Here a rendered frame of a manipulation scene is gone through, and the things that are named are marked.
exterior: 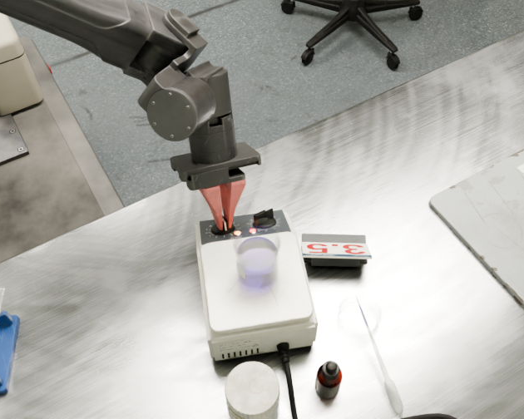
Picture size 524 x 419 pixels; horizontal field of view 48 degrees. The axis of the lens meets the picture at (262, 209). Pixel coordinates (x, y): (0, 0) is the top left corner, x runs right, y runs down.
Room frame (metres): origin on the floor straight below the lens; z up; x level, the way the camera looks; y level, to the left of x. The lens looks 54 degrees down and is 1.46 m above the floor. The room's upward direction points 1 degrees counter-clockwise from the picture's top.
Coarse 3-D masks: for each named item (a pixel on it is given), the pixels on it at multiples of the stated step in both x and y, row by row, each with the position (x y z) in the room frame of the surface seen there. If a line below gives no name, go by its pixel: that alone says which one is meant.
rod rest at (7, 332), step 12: (0, 324) 0.33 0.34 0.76; (12, 324) 0.33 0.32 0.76; (0, 336) 0.31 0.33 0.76; (12, 336) 0.31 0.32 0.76; (0, 348) 0.30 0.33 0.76; (12, 348) 0.30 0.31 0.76; (0, 360) 0.28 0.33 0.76; (12, 360) 0.29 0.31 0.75; (0, 372) 0.27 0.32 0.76; (0, 384) 0.25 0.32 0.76
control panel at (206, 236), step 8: (240, 216) 0.47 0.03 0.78; (248, 216) 0.47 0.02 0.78; (280, 216) 0.47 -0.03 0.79; (200, 224) 0.46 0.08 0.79; (208, 224) 0.46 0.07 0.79; (280, 224) 0.44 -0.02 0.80; (288, 224) 0.44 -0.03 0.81; (200, 232) 0.44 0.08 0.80; (208, 232) 0.44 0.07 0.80; (232, 232) 0.43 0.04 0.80; (280, 232) 0.42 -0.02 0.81; (208, 240) 0.42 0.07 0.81; (216, 240) 0.42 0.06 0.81
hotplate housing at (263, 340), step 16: (304, 272) 0.36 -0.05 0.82; (208, 320) 0.30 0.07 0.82; (208, 336) 0.28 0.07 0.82; (224, 336) 0.28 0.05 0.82; (240, 336) 0.28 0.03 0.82; (256, 336) 0.28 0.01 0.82; (272, 336) 0.28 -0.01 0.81; (288, 336) 0.29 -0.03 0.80; (304, 336) 0.29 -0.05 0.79; (224, 352) 0.28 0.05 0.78; (240, 352) 0.28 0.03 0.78; (256, 352) 0.28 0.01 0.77; (288, 352) 0.27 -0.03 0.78
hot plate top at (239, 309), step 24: (288, 240) 0.40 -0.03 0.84; (216, 264) 0.36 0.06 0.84; (288, 264) 0.36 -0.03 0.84; (216, 288) 0.33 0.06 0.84; (240, 288) 0.33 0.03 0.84; (288, 288) 0.33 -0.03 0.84; (216, 312) 0.30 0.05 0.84; (240, 312) 0.30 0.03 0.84; (264, 312) 0.30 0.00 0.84; (288, 312) 0.30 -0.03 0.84; (312, 312) 0.30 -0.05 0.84
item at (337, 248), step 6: (306, 246) 0.43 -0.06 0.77; (312, 246) 0.43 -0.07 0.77; (318, 246) 0.43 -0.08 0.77; (324, 246) 0.43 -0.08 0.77; (330, 246) 0.43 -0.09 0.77; (336, 246) 0.43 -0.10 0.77; (342, 246) 0.43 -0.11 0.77; (348, 246) 0.43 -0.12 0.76; (354, 246) 0.43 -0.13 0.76; (360, 246) 0.43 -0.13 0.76; (306, 252) 0.41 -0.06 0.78; (312, 252) 0.41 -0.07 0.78; (318, 252) 0.41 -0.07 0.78; (324, 252) 0.41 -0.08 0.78; (330, 252) 0.41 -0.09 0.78; (336, 252) 0.41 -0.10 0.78; (342, 252) 0.41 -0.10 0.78; (348, 252) 0.41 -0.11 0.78; (354, 252) 0.41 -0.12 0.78; (360, 252) 0.41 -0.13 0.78; (366, 252) 0.41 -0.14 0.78
